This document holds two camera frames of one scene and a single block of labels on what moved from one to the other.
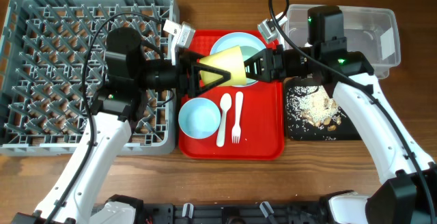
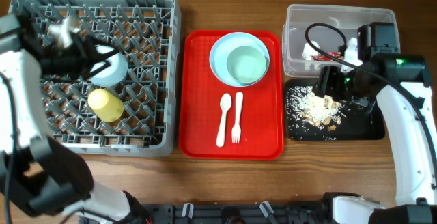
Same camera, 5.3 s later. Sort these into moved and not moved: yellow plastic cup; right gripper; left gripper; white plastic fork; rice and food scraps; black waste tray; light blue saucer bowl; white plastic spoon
Moved: left gripper; yellow plastic cup; light blue saucer bowl; right gripper
Not moved: black waste tray; rice and food scraps; white plastic fork; white plastic spoon
